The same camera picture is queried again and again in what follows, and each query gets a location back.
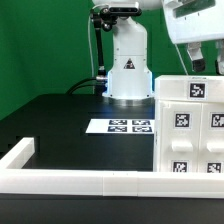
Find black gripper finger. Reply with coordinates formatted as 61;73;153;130
216;39;224;75
187;42;206;72

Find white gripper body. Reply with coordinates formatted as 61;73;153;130
162;0;224;44

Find white box with tags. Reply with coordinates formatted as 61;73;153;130
155;75;224;103

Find white cabinet body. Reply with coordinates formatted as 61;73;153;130
153;100;224;174

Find white sheet with four tags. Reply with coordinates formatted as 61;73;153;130
86;119;155;134

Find white U-shaped table fence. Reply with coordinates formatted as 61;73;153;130
0;137;224;199

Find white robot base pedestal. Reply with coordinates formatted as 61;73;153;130
92;0;162;105

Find black camera on mount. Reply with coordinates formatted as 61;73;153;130
90;2;142;82

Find black cables at base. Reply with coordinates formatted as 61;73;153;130
65;77;108;96

